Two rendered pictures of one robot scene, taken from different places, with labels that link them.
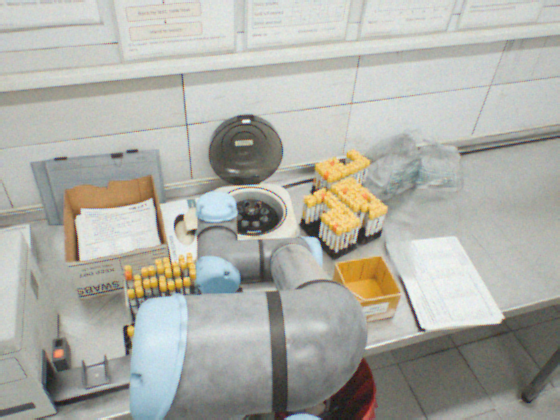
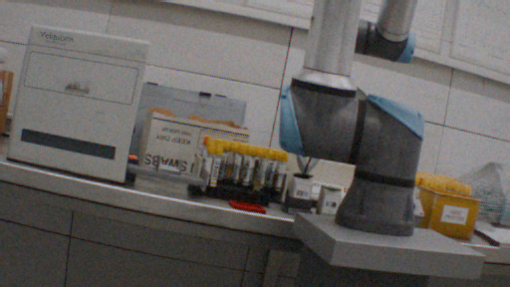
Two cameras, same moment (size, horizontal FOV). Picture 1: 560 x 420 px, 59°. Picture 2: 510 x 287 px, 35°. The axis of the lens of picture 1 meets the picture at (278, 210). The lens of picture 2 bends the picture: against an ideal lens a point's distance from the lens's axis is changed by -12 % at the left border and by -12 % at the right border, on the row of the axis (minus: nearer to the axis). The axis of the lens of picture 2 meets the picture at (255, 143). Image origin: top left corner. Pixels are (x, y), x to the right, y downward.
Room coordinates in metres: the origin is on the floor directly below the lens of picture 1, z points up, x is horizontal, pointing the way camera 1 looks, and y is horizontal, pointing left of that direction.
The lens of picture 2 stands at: (-1.26, -0.10, 1.11)
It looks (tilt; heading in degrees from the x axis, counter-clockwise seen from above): 3 degrees down; 10
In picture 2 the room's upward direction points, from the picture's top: 11 degrees clockwise
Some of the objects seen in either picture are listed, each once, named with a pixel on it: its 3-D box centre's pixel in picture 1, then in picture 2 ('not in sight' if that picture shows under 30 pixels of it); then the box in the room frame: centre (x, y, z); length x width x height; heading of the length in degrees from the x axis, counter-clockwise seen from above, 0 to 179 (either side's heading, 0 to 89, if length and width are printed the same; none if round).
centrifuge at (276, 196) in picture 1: (252, 229); (333, 179); (0.99, 0.07, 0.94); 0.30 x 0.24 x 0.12; 11
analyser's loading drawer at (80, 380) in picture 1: (85, 376); (157, 167); (0.52, 0.39, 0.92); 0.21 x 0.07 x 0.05; 110
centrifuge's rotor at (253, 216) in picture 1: (251, 217); not in sight; (1.01, 0.08, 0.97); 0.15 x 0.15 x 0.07
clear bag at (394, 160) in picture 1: (390, 157); (477, 189); (1.33, -0.36, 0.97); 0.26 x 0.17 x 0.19; 131
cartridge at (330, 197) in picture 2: not in sight; (328, 202); (0.69, 0.05, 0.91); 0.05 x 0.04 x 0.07; 20
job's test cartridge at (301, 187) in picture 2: not in sight; (300, 192); (0.66, 0.11, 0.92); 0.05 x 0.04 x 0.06; 19
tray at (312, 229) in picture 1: (327, 233); not in sight; (1.04, -0.15, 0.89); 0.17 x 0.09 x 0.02; 37
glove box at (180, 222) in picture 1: (188, 233); not in sight; (0.97, 0.25, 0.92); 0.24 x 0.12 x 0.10; 20
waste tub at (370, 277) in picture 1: (364, 290); (446, 212); (0.81, -0.24, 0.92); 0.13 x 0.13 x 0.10; 17
